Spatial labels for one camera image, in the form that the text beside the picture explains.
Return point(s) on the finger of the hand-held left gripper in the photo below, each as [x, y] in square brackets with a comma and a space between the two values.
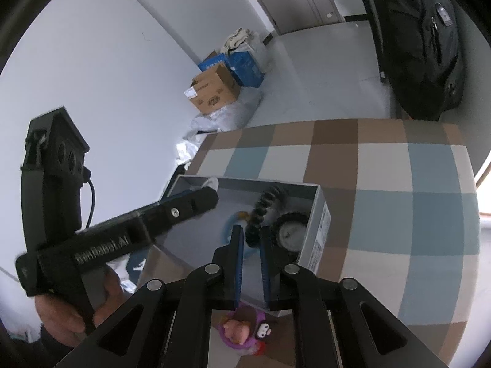
[184, 211]
[172, 199]

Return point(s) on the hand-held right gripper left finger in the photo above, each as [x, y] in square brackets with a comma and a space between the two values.
[238, 272]

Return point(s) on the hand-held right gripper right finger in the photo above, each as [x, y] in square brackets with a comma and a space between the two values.
[266, 272]

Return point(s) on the light blue bangle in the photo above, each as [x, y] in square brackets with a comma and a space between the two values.
[226, 224]

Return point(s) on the grey cardboard box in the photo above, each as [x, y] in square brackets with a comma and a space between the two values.
[238, 195]

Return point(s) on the person's left forearm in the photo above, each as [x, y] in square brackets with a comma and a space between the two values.
[53, 349]

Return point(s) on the person's left hand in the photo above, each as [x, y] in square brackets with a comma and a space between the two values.
[61, 318]

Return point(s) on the purple cartoon toy figure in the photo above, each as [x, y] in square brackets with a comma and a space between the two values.
[238, 329]

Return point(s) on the crumpled plastic sheet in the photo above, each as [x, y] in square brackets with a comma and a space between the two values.
[226, 117]

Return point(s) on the brown cardboard box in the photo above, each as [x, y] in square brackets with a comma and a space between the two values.
[214, 92]

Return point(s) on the blue cardboard box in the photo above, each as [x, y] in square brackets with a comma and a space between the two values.
[245, 69]
[211, 63]

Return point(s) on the clear plastic bag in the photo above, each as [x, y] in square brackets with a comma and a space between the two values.
[259, 51]

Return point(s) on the cream cloth bag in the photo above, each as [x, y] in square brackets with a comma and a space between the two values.
[236, 40]

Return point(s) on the round gold-rimmed mirror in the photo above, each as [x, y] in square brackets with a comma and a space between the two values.
[486, 199]

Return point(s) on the black backpack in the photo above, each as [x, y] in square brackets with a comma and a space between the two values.
[418, 46]

